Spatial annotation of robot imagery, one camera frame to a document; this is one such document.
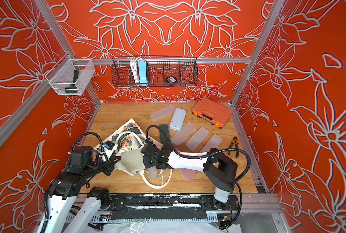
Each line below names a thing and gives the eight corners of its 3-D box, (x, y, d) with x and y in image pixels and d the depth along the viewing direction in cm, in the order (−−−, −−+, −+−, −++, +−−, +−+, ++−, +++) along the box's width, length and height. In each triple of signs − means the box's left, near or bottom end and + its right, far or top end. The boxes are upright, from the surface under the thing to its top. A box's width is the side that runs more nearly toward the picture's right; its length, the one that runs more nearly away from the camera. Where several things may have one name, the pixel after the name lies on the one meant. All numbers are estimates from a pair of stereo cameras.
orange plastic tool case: (191, 113, 114) (191, 109, 110) (202, 100, 124) (203, 96, 120) (221, 130, 104) (223, 126, 100) (231, 114, 113) (233, 109, 110)
